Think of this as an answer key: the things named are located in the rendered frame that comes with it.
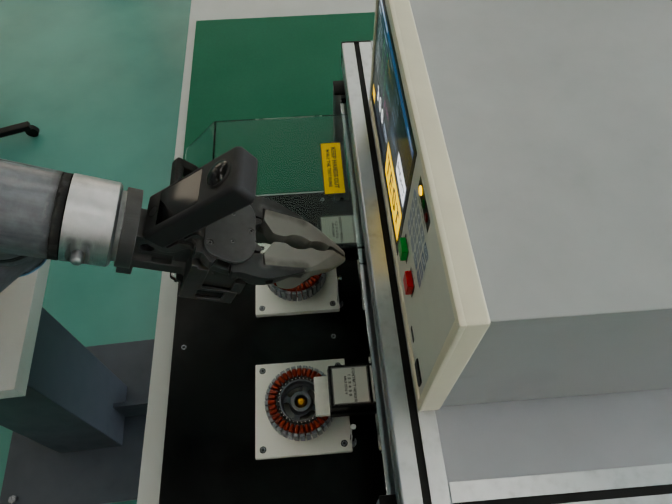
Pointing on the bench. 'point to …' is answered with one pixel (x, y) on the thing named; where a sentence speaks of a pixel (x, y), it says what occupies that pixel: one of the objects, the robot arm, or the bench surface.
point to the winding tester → (535, 196)
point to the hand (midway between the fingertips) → (336, 252)
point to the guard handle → (181, 169)
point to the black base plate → (304, 474)
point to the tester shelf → (627, 408)
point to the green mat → (268, 67)
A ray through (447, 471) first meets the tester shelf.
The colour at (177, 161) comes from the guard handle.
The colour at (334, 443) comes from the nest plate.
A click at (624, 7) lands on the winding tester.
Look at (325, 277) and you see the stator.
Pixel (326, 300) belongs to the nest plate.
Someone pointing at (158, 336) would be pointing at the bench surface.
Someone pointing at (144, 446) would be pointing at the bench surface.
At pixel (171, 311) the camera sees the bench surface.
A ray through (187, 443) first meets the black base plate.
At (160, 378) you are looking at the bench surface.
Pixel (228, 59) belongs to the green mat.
